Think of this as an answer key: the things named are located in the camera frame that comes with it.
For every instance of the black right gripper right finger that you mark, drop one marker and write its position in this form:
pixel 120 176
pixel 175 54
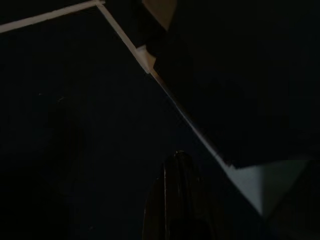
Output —
pixel 187 200

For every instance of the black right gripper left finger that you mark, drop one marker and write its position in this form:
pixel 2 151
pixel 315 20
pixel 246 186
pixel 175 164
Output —
pixel 156 215

